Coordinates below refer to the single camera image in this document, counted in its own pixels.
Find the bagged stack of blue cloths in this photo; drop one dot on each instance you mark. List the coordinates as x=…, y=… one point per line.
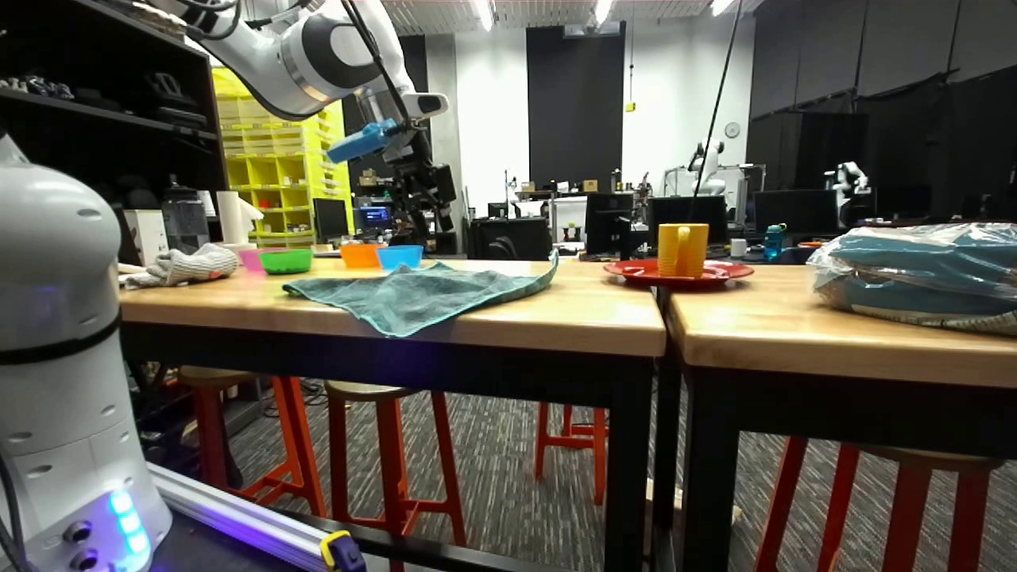
x=923, y=281

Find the pink plastic bowl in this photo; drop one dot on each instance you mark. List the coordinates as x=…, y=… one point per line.
x=252, y=260

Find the black equipment box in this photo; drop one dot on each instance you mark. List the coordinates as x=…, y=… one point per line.
x=509, y=240

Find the robot cart platform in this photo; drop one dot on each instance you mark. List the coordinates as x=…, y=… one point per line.
x=255, y=526

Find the yellow mug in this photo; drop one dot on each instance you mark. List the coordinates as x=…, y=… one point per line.
x=685, y=249

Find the red plate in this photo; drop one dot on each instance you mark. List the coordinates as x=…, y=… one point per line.
x=679, y=281

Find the long wooden table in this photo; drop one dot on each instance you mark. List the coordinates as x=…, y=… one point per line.
x=552, y=322

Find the black monitor behind mug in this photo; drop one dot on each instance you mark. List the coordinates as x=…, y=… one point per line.
x=668, y=212

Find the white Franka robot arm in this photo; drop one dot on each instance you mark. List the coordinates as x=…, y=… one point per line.
x=51, y=319

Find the small blue bottle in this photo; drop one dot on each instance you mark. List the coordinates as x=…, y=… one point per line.
x=777, y=242

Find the short wooden table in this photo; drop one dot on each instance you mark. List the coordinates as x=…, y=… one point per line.
x=847, y=344

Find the green plastic bowl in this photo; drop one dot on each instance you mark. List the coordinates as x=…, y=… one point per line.
x=286, y=260

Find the blue plastic bowl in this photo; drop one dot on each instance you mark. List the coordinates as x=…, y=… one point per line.
x=402, y=256

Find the orange plastic bowl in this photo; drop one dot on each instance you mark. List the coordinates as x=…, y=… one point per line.
x=361, y=256

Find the yellow bin shelf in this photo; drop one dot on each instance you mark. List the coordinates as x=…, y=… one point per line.
x=263, y=160

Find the grey knitted beanie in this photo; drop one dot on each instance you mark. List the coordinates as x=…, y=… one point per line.
x=191, y=265

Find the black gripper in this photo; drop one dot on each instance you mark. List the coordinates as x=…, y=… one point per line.
x=415, y=152

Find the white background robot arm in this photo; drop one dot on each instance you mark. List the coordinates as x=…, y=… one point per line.
x=850, y=186

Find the wooden stool with red legs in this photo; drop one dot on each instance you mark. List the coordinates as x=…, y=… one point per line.
x=903, y=529
x=574, y=435
x=370, y=389
x=298, y=454

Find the black storage shelf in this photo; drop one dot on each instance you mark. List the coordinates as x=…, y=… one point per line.
x=128, y=114

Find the blue cloth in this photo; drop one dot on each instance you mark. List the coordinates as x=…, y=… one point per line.
x=415, y=297

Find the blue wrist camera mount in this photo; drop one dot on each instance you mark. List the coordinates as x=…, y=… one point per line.
x=367, y=141

